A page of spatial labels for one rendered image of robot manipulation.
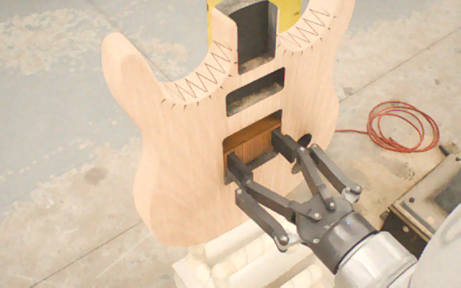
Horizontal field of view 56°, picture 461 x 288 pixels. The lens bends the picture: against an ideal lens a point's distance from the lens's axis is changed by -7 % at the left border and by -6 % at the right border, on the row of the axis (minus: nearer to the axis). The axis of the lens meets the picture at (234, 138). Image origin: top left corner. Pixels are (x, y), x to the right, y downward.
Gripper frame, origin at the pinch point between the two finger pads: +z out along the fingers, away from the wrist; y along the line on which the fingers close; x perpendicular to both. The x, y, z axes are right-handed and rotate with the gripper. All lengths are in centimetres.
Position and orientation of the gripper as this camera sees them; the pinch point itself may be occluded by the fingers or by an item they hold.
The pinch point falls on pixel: (254, 150)
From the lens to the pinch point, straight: 64.3
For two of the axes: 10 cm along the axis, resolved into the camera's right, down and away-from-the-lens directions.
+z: -5.8, -6.0, 5.5
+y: 8.1, -4.4, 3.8
